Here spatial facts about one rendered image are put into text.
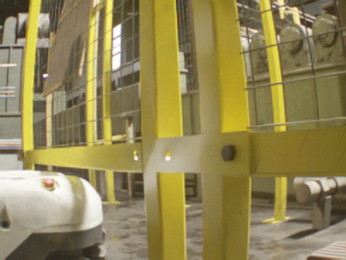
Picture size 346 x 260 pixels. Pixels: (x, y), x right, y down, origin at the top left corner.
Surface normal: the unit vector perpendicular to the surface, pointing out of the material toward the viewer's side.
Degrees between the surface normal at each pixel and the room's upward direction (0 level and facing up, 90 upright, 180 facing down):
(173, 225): 90
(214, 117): 90
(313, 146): 90
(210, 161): 90
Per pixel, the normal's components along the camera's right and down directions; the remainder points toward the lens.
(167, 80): 0.52, -0.05
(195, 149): -0.85, 0.02
